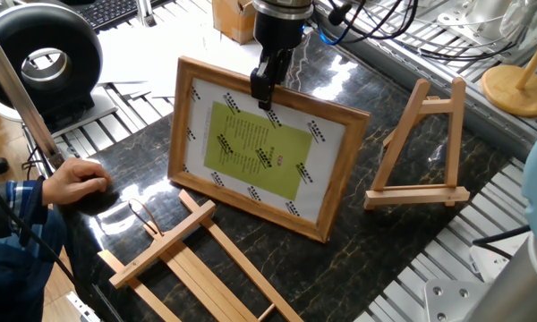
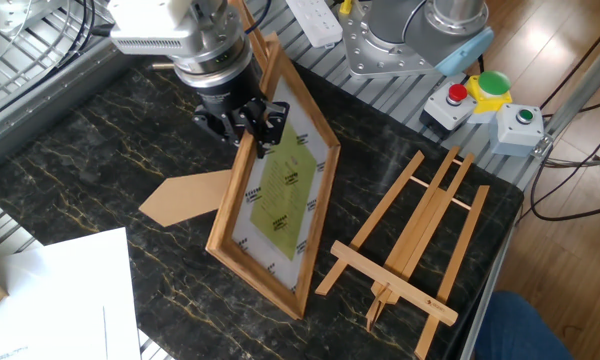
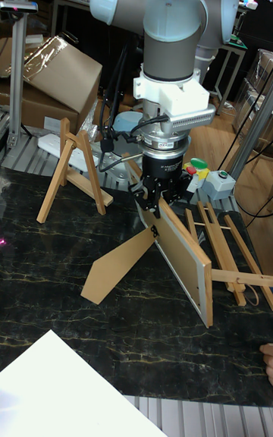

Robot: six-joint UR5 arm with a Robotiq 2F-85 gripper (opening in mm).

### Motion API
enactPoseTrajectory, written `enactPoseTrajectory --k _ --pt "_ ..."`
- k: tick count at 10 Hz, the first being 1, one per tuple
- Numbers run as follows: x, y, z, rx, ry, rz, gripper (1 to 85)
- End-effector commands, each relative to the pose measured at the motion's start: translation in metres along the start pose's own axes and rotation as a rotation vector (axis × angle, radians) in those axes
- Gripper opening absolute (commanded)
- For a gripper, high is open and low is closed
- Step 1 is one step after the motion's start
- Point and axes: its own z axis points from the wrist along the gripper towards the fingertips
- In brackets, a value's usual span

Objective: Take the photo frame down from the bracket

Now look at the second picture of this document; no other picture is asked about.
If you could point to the blue jeans leg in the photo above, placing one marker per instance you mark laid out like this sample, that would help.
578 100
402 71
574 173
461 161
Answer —
520 330

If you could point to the grey box green button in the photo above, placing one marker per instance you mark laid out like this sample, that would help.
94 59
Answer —
515 130

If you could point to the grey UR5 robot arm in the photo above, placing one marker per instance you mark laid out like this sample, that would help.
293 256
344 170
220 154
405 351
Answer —
150 20

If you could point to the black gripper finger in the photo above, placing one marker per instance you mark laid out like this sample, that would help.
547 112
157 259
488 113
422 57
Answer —
220 127
267 122

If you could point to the folded wooden easel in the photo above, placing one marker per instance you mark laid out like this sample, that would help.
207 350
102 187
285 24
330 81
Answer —
410 235

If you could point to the wooden photo frame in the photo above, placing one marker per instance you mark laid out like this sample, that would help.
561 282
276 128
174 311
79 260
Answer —
285 200

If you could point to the yellow box green button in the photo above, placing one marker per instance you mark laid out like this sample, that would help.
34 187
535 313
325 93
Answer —
492 87

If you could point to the white paper sheet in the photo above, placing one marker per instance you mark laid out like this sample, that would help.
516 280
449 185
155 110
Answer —
70 300

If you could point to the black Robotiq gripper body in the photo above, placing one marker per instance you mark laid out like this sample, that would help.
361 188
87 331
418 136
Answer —
227 92

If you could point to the white power strip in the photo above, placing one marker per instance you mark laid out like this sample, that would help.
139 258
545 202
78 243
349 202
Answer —
315 20

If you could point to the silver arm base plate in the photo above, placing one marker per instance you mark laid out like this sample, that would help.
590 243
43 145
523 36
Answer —
375 55

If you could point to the aluminium profile rail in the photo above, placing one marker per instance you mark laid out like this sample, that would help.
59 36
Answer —
580 95

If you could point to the red emergency stop box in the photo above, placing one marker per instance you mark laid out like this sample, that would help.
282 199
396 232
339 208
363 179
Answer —
447 110

